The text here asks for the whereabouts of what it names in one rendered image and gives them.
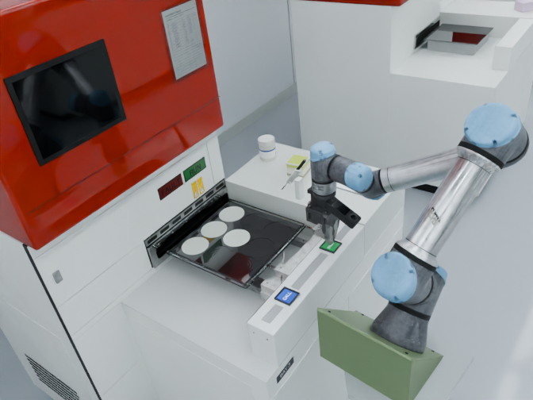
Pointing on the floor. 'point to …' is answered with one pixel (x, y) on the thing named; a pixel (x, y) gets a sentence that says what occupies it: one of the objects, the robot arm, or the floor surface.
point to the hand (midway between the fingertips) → (332, 242)
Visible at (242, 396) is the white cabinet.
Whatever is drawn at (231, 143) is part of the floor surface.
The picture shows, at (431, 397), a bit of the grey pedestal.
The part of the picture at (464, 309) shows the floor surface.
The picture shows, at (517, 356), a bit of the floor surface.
